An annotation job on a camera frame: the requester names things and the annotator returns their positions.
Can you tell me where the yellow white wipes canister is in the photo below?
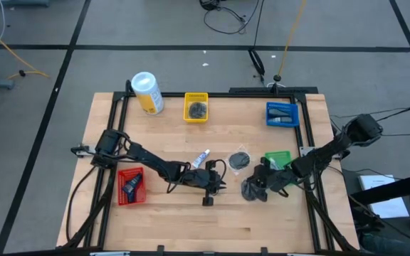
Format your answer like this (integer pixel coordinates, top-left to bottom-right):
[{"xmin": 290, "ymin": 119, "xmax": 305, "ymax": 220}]
[{"xmin": 131, "ymin": 71, "xmax": 165, "ymax": 115}]

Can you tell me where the green plastic basket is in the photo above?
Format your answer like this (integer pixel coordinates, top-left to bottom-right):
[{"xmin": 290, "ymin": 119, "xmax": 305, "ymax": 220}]
[{"xmin": 264, "ymin": 150, "xmax": 294, "ymax": 186}]

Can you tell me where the blue plastic basket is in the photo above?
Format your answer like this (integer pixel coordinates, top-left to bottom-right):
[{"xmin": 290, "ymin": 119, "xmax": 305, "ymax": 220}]
[{"xmin": 266, "ymin": 102, "xmax": 300, "ymax": 128}]

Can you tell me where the white toothpaste tube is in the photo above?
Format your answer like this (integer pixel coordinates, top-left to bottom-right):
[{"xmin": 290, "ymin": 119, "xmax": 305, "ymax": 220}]
[{"xmin": 191, "ymin": 149, "xmax": 211, "ymax": 169}]

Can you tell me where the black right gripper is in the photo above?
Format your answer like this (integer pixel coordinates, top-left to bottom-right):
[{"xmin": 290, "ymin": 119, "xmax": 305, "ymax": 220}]
[{"xmin": 253, "ymin": 156, "xmax": 298, "ymax": 202}]

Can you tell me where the black metal beam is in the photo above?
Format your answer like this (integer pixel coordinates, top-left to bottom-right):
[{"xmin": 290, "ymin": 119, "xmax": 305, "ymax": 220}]
[{"xmin": 347, "ymin": 169, "xmax": 410, "ymax": 206}]

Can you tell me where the black puff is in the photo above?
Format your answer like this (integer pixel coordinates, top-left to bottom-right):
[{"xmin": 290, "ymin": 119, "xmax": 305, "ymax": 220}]
[
  {"xmin": 241, "ymin": 177, "xmax": 263, "ymax": 202},
  {"xmin": 227, "ymin": 144, "xmax": 253, "ymax": 176},
  {"xmin": 188, "ymin": 101, "xmax": 208, "ymax": 120}
]

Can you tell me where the red plastic basket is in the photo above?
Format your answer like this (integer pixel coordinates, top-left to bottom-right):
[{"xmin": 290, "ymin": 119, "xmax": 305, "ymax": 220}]
[{"xmin": 117, "ymin": 166, "xmax": 147, "ymax": 207}]

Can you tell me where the black hanging cable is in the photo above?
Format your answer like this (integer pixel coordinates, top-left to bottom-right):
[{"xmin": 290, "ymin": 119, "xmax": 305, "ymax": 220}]
[{"xmin": 247, "ymin": 0, "xmax": 266, "ymax": 86}]

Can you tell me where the yellow hanging cable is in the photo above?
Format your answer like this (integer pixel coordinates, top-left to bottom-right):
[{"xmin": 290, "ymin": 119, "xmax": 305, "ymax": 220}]
[{"xmin": 278, "ymin": 0, "xmax": 308, "ymax": 78}]

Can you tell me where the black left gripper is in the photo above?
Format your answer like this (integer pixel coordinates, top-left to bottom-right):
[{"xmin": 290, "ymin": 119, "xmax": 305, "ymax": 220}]
[{"xmin": 183, "ymin": 159, "xmax": 227, "ymax": 208}]

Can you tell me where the black floor cable loop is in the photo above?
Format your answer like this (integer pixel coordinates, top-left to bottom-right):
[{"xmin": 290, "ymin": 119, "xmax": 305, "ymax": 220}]
[{"xmin": 203, "ymin": 0, "xmax": 262, "ymax": 36}]

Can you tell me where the white paper booklet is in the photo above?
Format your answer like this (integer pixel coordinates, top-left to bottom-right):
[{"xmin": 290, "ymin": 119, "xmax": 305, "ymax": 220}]
[{"xmin": 357, "ymin": 174, "xmax": 410, "ymax": 220}]

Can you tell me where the dark purple sachet packet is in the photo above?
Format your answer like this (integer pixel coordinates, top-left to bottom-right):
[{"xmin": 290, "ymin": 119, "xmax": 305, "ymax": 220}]
[{"xmin": 122, "ymin": 181, "xmax": 137, "ymax": 204}]

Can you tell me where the yellow floor cable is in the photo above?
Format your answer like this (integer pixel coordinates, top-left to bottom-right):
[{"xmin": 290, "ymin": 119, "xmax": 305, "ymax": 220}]
[{"xmin": 0, "ymin": 19, "xmax": 50, "ymax": 106}]

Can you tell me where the black metal table frame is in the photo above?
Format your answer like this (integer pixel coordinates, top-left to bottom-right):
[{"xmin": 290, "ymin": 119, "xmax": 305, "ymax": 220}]
[{"xmin": 57, "ymin": 87, "xmax": 361, "ymax": 256}]

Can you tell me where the yellow plastic basket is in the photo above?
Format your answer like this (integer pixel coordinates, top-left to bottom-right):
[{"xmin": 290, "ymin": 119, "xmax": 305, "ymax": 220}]
[{"xmin": 184, "ymin": 92, "xmax": 209, "ymax": 124}]

